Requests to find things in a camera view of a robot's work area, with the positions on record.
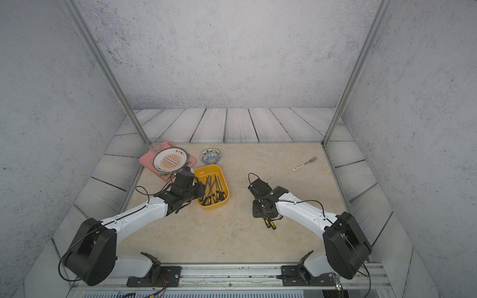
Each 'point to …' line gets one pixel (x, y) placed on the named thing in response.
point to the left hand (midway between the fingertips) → (207, 187)
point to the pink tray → (147, 158)
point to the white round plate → (169, 159)
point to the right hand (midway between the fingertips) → (260, 212)
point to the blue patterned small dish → (210, 156)
